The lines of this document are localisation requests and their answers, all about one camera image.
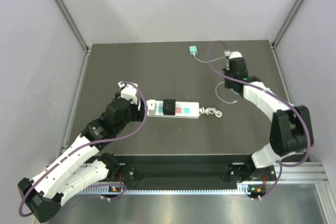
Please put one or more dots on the left aluminium frame post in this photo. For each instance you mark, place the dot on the left aluminium frame post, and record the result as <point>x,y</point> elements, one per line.
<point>71,23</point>

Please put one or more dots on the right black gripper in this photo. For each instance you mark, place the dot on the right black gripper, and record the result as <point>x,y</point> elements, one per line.
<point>227,84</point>

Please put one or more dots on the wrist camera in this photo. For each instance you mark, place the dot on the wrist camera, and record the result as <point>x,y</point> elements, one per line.
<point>229,55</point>
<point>129,92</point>

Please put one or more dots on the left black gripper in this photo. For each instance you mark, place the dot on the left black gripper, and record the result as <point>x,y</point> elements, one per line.
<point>138,116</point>

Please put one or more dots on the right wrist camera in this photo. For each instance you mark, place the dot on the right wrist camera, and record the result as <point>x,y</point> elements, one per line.
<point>229,55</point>

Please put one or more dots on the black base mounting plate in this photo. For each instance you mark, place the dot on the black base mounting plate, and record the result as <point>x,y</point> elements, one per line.
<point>187,172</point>

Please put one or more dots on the white power strip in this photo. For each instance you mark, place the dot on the white power strip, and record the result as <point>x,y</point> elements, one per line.
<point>186,110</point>

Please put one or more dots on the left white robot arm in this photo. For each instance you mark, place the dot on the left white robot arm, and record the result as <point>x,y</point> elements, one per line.
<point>48,191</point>

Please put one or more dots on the white cube adapter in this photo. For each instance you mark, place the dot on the white cube adapter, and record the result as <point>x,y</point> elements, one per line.
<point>151,105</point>

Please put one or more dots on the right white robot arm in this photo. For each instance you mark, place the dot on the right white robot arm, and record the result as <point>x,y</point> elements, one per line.
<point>291,130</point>

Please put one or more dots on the right aluminium frame post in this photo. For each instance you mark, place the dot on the right aluminium frame post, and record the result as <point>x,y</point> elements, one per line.
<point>286,24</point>

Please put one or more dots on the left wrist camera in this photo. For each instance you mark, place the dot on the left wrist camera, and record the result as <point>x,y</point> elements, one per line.
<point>129,92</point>

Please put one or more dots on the aluminium frame post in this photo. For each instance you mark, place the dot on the aluminium frame post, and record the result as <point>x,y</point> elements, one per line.
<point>71,23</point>
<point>286,24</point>

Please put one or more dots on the teal charger block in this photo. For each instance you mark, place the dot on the teal charger block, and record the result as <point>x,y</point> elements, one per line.
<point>193,50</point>

